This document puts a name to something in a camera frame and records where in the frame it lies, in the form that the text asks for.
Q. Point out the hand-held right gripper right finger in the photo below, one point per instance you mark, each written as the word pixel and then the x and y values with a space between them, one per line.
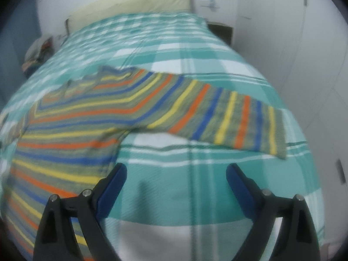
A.
pixel 240 190

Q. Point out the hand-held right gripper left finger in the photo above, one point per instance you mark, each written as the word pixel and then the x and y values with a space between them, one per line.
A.
pixel 111 193

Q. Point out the pile of mixed clothes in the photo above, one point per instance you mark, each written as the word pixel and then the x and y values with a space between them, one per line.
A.
pixel 38 53

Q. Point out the cream padded headboard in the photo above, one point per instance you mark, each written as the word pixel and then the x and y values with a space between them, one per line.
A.
pixel 130 4

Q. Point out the blue curtain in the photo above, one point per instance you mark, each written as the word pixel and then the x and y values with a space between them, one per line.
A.
pixel 16 46

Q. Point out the dark wooden nightstand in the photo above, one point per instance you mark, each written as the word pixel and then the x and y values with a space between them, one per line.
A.
pixel 221 31

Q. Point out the white wall socket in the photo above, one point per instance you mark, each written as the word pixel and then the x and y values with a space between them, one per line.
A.
pixel 210 2

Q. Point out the white wardrobe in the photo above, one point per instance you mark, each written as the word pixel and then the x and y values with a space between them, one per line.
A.
pixel 285 32

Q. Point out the green plaid bed blanket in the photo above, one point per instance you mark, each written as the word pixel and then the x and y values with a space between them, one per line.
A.
pixel 187 182

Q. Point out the striped knit sweater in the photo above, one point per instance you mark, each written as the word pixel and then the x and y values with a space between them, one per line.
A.
pixel 89 119

